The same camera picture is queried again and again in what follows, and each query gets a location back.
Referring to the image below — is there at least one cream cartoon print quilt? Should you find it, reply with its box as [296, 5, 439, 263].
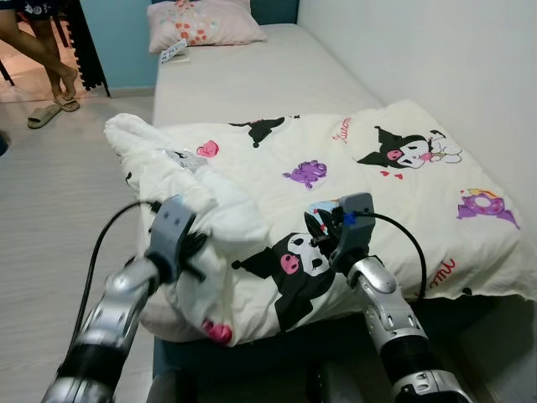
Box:
[103, 99, 537, 347]

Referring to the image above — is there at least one pink patterned pillow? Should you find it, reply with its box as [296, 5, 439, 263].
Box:
[147, 0, 268, 54]

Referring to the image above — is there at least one robot left leg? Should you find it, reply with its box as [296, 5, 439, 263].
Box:
[147, 365, 198, 403]

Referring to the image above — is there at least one robot leg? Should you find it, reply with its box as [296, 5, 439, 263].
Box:
[306, 359, 362, 403]
[147, 365, 198, 403]

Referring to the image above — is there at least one robot right leg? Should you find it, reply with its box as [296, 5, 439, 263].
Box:
[306, 359, 362, 403]

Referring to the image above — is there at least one beige slipper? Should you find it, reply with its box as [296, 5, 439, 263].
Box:
[27, 102, 65, 129]
[53, 92, 82, 113]

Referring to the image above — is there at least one black foam puzzle mat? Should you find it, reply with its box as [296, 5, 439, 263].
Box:
[63, 0, 112, 98]

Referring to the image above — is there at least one black chair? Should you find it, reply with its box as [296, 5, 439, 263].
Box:
[0, 57, 18, 86]

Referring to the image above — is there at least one person with bare legs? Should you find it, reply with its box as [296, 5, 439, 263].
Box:
[0, 0, 82, 112]

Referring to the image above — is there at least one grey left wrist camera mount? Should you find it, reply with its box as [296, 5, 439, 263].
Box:
[144, 196, 198, 282]

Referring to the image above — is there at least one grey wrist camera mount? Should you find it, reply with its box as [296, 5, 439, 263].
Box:
[144, 196, 198, 282]
[331, 192, 376, 274]

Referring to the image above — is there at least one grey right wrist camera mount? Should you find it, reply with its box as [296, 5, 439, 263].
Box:
[331, 192, 376, 274]

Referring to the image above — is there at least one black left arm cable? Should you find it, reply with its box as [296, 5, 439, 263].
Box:
[71, 200, 162, 345]

